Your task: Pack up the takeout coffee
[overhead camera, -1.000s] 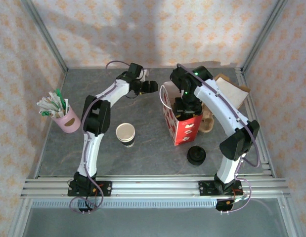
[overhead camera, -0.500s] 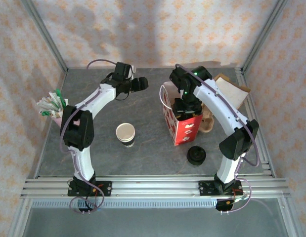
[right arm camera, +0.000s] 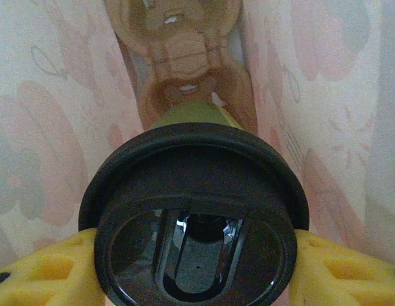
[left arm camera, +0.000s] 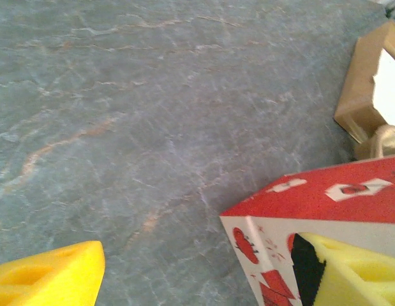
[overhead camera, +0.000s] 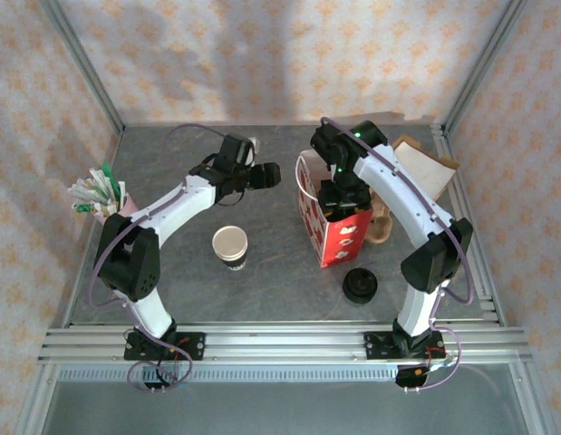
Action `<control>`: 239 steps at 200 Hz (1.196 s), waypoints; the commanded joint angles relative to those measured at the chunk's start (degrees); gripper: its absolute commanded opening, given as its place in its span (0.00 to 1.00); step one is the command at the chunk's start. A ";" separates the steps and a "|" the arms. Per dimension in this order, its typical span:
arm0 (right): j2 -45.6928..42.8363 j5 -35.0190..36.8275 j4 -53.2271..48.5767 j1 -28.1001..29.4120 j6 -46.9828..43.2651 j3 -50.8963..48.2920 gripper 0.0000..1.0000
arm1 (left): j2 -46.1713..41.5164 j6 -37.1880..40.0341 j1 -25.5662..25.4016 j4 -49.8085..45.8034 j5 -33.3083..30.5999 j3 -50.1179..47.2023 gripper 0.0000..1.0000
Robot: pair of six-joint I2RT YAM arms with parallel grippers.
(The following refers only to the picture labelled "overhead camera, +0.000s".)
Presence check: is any red white paper bag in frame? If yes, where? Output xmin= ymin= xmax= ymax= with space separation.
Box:
xmin=295 ymin=151 xmax=374 ymax=269

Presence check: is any brown pulp cup carrier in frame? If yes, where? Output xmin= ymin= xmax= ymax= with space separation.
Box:
xmin=368 ymin=189 xmax=395 ymax=246

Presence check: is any open paper cup black sleeve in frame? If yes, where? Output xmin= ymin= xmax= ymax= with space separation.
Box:
xmin=211 ymin=225 xmax=249 ymax=272

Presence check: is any black plastic cup lid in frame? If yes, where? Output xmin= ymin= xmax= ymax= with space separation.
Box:
xmin=342 ymin=266 xmax=380 ymax=304

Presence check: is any cardboard napkin box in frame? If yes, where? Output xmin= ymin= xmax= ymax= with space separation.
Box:
xmin=391 ymin=134 xmax=460 ymax=201

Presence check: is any pink cup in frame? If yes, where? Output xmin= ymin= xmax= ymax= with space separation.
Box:
xmin=94 ymin=194 xmax=140 ymax=227

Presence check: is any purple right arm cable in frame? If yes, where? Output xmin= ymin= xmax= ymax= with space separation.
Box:
xmin=319 ymin=116 xmax=476 ymax=393

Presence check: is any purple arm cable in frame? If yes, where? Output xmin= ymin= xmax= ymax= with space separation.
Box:
xmin=319 ymin=116 xmax=476 ymax=393
xmin=90 ymin=124 xmax=245 ymax=394

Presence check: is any aluminium side rail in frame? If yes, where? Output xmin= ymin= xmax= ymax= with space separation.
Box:
xmin=431 ymin=124 xmax=561 ymax=435
xmin=15 ymin=126 xmax=126 ymax=435

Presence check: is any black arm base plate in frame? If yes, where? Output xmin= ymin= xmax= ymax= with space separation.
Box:
xmin=124 ymin=332 xmax=205 ymax=363
xmin=364 ymin=332 xmax=444 ymax=363

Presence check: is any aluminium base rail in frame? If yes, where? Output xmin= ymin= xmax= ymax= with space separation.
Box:
xmin=37 ymin=320 xmax=534 ymax=366

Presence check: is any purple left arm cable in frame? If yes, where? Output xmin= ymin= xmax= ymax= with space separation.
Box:
xmin=90 ymin=124 xmax=245 ymax=394

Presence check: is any perforated cable tray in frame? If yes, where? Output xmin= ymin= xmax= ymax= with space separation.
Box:
xmin=57 ymin=365 xmax=401 ymax=382

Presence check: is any aluminium frame post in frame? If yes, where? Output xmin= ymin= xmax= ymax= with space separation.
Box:
xmin=38 ymin=0 xmax=126 ymax=132
xmin=442 ymin=0 xmax=530 ymax=132

